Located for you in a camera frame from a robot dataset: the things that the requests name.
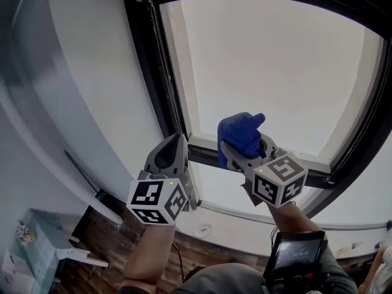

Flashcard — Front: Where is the blue cleaning cloth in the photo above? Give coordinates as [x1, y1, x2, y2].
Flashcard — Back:
[216, 111, 266, 170]

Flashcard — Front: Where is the small flower bouquet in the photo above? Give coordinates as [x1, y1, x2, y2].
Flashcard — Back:
[15, 220, 36, 246]

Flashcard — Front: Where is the person's grey shirt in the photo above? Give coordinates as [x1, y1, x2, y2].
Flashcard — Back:
[118, 243, 360, 294]

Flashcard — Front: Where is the person's left forearm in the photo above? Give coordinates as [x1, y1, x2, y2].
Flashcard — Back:
[123, 223, 178, 284]

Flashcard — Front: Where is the white perforated box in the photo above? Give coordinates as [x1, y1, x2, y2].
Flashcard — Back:
[0, 249, 36, 294]

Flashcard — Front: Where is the white slanted beam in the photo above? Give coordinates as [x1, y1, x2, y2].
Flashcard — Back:
[0, 66, 124, 226]

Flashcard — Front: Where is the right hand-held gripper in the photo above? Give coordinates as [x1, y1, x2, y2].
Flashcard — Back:
[220, 134, 309, 209]

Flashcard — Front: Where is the person's right forearm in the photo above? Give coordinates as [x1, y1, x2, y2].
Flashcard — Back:
[268, 201, 326, 241]

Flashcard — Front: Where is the teal tablecloth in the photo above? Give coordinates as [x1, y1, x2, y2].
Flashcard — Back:
[12, 209, 76, 294]

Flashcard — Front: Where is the black chest-mounted monitor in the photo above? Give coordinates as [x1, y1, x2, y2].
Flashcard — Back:
[262, 230, 329, 288]

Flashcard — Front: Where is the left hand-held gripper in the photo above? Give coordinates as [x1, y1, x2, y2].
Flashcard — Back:
[126, 132, 200, 226]

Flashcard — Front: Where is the white table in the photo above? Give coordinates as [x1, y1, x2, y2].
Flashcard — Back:
[12, 208, 110, 294]

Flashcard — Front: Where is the white round sill fitting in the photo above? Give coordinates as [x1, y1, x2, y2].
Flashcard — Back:
[193, 222, 213, 238]

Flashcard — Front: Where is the black cable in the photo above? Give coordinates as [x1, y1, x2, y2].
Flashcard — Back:
[171, 240, 185, 283]

